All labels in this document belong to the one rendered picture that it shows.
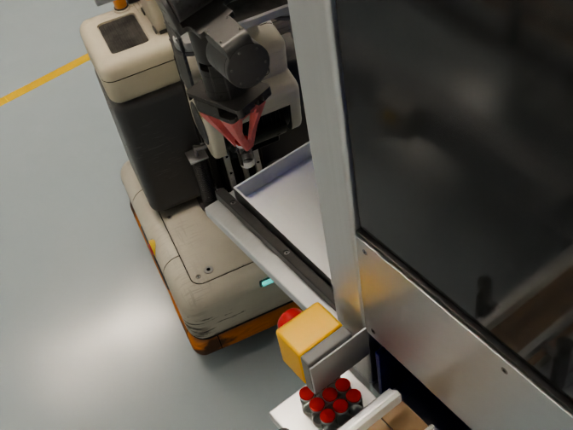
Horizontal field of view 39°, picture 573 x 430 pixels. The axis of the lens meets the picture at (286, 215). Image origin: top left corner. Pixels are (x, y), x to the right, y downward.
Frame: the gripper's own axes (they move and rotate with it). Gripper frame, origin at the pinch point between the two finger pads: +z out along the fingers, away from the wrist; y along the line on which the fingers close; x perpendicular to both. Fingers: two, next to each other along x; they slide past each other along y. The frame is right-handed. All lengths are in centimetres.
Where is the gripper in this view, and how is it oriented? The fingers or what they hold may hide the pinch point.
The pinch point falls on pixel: (242, 142)
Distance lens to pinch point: 113.6
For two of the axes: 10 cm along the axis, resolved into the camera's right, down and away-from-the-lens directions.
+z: 1.8, 7.2, 6.7
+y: 7.5, 3.4, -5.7
